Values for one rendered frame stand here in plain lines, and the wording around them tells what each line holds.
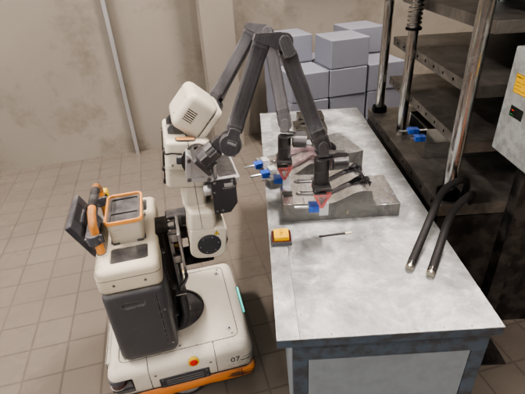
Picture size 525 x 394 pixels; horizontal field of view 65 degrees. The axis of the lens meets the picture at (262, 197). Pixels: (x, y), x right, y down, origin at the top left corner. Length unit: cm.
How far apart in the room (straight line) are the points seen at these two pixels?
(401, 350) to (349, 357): 17
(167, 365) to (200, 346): 16
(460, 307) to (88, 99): 386
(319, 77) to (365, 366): 274
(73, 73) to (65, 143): 74
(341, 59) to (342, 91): 28
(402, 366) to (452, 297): 28
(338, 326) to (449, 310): 36
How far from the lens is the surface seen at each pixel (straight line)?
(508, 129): 185
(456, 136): 194
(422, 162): 240
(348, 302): 145
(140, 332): 191
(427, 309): 148
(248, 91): 144
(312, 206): 162
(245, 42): 187
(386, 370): 156
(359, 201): 179
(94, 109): 456
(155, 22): 435
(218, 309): 216
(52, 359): 263
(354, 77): 391
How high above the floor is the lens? 183
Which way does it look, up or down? 31 degrees down
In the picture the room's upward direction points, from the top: 4 degrees counter-clockwise
